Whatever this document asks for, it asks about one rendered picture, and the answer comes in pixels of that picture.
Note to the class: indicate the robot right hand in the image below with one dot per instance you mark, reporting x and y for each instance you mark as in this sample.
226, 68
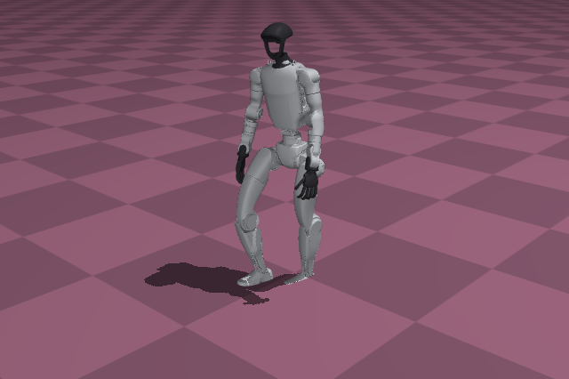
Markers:
241, 163

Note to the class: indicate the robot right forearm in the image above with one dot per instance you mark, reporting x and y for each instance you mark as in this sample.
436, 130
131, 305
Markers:
248, 133

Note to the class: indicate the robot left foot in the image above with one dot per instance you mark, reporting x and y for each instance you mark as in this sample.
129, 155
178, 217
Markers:
296, 278

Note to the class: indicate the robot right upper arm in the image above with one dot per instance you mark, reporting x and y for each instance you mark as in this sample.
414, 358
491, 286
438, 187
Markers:
254, 110

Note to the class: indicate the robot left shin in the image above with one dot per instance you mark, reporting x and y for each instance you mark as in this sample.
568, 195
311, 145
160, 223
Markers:
309, 244

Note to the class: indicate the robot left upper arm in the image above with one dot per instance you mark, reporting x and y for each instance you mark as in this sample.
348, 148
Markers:
310, 80

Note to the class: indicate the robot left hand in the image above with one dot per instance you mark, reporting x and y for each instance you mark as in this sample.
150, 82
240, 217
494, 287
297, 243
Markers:
310, 181

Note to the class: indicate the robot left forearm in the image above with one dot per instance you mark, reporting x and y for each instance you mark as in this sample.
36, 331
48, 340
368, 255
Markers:
315, 134

